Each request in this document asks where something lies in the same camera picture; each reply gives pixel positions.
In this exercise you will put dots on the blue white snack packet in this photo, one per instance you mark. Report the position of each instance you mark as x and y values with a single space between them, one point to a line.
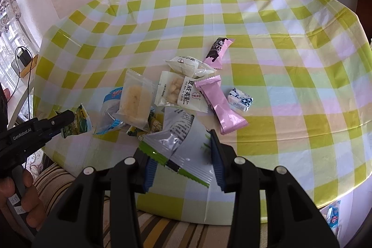
109 108

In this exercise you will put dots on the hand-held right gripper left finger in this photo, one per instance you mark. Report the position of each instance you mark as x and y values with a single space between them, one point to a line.
151 175

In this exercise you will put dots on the white packet with green edge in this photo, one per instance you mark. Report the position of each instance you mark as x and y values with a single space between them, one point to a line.
186 143

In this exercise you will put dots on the lace curtain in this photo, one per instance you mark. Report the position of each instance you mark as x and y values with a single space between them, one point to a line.
8 33

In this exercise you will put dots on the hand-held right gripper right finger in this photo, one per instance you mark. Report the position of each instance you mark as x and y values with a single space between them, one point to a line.
216 160

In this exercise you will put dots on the yellow green snack packet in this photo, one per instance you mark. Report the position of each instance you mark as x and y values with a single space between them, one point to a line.
154 124

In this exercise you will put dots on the pink packet with dark print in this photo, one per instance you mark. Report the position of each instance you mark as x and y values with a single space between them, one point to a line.
216 52

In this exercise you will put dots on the plain pink snack packet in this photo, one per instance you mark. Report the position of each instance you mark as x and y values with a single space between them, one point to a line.
221 105

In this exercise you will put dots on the small blue white candy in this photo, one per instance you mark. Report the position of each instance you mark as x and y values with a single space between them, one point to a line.
239 99

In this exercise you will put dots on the square pastry clear packet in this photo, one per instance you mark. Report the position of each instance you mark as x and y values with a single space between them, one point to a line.
135 99

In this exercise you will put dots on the green checkered tablecloth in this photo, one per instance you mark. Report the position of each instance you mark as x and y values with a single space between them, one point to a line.
261 33

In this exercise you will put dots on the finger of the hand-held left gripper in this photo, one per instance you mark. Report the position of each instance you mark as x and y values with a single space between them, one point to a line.
58 123

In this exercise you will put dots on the white curved desk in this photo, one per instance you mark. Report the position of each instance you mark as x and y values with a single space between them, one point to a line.
20 97

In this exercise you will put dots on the black charger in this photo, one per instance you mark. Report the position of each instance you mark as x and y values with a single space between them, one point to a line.
23 57

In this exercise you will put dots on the yellow power strip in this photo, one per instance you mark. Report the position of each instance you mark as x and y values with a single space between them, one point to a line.
30 66

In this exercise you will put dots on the white pillow snack packet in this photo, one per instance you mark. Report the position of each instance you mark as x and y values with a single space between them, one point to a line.
186 65

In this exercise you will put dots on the person's left hand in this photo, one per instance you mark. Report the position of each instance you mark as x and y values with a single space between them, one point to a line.
32 201

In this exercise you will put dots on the blue cartoon print packet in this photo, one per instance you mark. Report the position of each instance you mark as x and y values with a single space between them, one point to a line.
332 216

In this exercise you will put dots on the white nut snack packet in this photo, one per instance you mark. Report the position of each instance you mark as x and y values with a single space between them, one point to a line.
189 94

